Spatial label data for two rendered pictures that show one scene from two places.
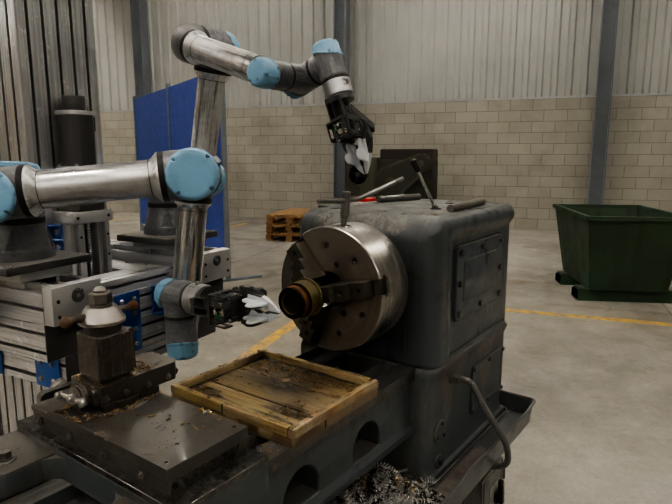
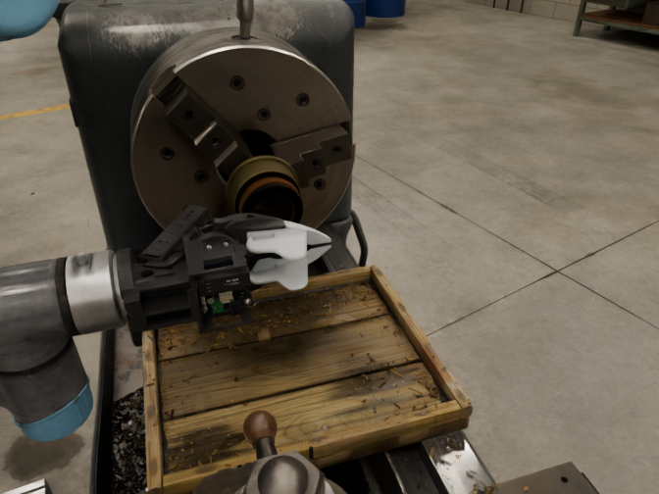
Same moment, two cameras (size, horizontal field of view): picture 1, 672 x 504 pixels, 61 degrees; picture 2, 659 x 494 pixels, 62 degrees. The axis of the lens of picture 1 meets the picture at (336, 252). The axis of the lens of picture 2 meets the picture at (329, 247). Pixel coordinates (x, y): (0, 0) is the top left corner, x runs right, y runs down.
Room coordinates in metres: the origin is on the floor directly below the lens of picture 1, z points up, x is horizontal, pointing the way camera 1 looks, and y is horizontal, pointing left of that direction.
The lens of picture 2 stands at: (0.86, 0.52, 1.40)
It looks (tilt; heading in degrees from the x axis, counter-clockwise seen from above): 33 degrees down; 307
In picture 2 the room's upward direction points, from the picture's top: straight up
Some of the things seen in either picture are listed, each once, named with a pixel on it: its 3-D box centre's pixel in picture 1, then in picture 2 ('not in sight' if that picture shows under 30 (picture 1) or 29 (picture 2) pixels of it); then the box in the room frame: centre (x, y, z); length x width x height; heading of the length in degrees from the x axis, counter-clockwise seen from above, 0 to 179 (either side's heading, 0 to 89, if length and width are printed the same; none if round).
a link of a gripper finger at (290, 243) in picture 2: (257, 305); (291, 245); (1.17, 0.17, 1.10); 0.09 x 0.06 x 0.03; 54
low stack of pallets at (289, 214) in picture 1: (301, 224); not in sight; (9.71, 0.59, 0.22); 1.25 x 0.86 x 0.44; 163
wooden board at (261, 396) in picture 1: (275, 390); (289, 361); (1.21, 0.14, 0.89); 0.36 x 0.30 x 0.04; 54
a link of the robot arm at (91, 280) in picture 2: (200, 298); (101, 287); (1.29, 0.32, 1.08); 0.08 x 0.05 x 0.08; 144
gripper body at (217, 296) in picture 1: (222, 305); (188, 278); (1.23, 0.26, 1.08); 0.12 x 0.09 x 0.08; 54
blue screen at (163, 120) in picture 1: (172, 171); not in sight; (7.98, 2.28, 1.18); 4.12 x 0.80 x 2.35; 32
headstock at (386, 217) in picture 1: (410, 267); (202, 86); (1.75, -0.23, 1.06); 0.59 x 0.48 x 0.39; 144
